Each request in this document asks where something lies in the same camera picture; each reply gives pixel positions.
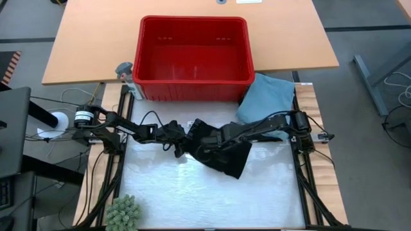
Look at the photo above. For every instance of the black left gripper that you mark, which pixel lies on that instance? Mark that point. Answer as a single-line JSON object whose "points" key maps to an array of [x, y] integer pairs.
{"points": [[173, 134]]}

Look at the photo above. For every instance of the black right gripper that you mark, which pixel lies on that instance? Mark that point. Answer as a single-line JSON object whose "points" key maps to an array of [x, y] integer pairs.
{"points": [[224, 139]]}

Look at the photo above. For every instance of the small black cloth item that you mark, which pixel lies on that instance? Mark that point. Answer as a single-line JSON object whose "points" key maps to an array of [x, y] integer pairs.
{"points": [[234, 160]]}

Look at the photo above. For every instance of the light blue garment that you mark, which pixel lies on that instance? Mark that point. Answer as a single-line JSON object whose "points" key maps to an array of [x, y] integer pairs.
{"points": [[266, 96]]}

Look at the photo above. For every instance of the red plastic bin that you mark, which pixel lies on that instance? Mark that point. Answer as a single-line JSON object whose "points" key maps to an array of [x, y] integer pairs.
{"points": [[144, 64]]}

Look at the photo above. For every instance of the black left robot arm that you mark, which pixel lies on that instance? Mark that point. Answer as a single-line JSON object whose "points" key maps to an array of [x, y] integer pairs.
{"points": [[128, 128]]}

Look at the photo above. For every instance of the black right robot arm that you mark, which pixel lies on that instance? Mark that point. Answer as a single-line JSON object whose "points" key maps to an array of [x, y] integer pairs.
{"points": [[269, 123]]}

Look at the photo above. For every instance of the white paper tag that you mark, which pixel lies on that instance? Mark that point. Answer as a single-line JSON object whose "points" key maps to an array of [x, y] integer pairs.
{"points": [[190, 124]]}

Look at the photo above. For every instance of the clear spray bottle grey trigger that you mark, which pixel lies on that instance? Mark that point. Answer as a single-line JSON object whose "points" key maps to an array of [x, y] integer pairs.
{"points": [[123, 68]]}

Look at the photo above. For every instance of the green artificial plant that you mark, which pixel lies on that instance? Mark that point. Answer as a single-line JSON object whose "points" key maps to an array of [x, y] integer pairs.
{"points": [[123, 213]]}

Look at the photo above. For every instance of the white round stand base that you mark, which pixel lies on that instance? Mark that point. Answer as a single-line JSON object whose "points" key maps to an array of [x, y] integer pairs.
{"points": [[61, 125]]}

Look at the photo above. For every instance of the light wooden desk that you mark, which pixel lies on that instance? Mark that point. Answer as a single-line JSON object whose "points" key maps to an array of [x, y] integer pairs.
{"points": [[407, 4], [289, 38]]}

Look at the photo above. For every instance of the black desk beam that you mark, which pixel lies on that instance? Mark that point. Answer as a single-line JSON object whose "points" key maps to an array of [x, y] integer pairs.
{"points": [[51, 170]]}

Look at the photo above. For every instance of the black stand pole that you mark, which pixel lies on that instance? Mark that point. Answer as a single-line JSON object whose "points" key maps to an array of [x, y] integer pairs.
{"points": [[41, 114]]}

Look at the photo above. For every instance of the grey desk grommet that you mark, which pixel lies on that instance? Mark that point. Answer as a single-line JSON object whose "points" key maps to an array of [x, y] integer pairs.
{"points": [[221, 1]]}

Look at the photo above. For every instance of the white paper sheet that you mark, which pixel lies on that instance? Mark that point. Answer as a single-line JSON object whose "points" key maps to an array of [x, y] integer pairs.
{"points": [[248, 1]]}

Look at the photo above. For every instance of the grey metal table leg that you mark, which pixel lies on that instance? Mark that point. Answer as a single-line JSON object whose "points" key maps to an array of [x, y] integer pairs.
{"points": [[369, 81]]}

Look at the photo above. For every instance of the dark grey monitor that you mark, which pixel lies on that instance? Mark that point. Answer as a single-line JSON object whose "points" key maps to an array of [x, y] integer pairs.
{"points": [[14, 134]]}

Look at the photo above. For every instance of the orange black striped mat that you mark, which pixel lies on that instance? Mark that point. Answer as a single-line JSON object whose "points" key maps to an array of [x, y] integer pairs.
{"points": [[13, 65]]}

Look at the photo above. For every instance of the black floor object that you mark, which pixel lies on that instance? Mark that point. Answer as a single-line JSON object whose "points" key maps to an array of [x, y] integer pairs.
{"points": [[58, 1]]}

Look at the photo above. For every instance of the silver metal bracket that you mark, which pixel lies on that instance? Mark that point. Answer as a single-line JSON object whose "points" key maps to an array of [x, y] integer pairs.
{"points": [[322, 137], [293, 139]]}

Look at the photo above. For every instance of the black aluminium table frame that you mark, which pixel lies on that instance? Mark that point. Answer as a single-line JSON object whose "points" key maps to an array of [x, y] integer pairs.
{"points": [[303, 205]]}

